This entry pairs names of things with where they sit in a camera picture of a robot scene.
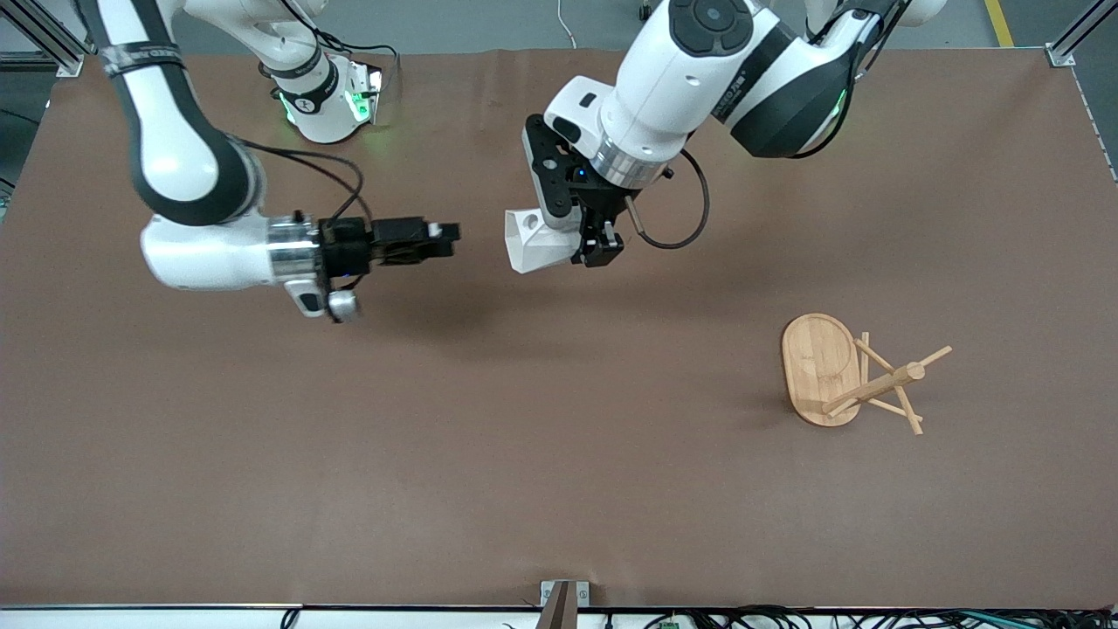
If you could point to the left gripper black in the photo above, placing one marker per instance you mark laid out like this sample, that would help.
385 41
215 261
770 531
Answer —
601 208

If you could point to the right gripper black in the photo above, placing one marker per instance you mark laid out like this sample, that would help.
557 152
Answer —
348 245

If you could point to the white faceted cup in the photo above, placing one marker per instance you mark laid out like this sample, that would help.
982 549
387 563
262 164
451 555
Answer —
533 249

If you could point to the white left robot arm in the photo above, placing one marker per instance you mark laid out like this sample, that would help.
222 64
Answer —
699 70

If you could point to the wooden cup rack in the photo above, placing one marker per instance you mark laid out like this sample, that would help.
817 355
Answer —
821 367

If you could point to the brown table cover sheet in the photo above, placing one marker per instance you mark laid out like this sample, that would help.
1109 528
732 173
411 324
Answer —
524 437

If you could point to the metal table bracket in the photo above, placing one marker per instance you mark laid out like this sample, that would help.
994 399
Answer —
563 598

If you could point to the aluminium frame post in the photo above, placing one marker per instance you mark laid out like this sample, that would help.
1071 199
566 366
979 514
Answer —
1079 35
44 39

